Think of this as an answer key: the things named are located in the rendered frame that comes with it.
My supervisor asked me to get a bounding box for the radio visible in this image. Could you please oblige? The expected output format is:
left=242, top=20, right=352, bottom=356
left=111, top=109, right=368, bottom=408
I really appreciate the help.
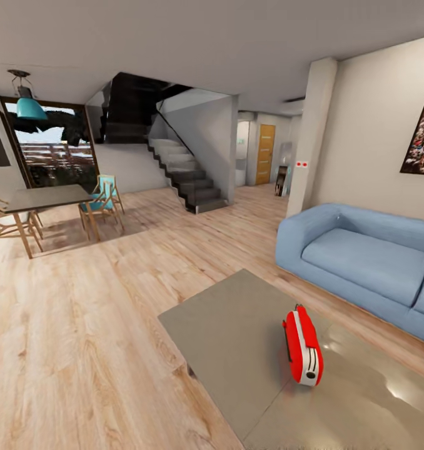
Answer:
left=283, top=304, right=323, bottom=387

